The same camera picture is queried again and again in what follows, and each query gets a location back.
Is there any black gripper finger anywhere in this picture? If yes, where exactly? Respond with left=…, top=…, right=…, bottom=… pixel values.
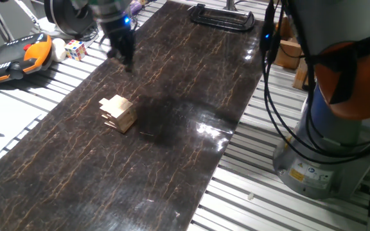
left=106, top=47, right=122, bottom=60
left=123, top=54, right=136, bottom=73

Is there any small purple object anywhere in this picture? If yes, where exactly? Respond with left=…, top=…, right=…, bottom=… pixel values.
left=128, top=0, right=147, bottom=16

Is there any silver metal post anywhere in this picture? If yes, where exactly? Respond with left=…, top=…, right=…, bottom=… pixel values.
left=222, top=0, right=240, bottom=12

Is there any white round object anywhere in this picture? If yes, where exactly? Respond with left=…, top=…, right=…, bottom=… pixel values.
left=50, top=37, right=67, bottom=64

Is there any Rubik's cube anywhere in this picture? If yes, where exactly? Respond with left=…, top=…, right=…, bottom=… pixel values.
left=64, top=39, right=88, bottom=62

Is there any black round spool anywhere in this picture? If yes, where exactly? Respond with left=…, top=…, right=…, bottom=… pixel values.
left=43, top=0, right=96, bottom=36

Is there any black cable with lit plug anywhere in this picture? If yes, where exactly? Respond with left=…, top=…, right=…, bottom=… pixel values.
left=259, top=0, right=370, bottom=165

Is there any protruding wooden Jenga block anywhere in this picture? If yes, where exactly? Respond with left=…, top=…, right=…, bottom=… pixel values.
left=98, top=97, right=121, bottom=113

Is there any dark marble pattern mat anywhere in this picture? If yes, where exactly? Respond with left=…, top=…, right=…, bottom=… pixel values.
left=0, top=0, right=269, bottom=231

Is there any white paper sheet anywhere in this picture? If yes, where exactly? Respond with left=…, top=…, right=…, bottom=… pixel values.
left=0, top=92, right=49, bottom=169

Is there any brown cardboard box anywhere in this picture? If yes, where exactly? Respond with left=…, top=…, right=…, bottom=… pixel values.
left=276, top=15, right=294, bottom=41
left=274, top=38, right=303, bottom=70
left=292, top=57, right=310, bottom=90

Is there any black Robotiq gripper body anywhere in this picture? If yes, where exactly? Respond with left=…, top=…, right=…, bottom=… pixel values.
left=100, top=15, right=137, bottom=60

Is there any black C-clamp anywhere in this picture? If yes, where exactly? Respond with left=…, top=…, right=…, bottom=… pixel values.
left=188, top=3, right=256, bottom=32

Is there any black orange teach pendant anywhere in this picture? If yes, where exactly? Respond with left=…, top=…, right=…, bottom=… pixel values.
left=0, top=31, right=53, bottom=85

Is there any wooden Jenga block tower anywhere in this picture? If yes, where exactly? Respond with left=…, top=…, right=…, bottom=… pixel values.
left=98, top=94, right=138, bottom=134

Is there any black strap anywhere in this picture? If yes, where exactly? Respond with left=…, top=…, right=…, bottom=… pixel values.
left=303, top=31, right=370, bottom=105

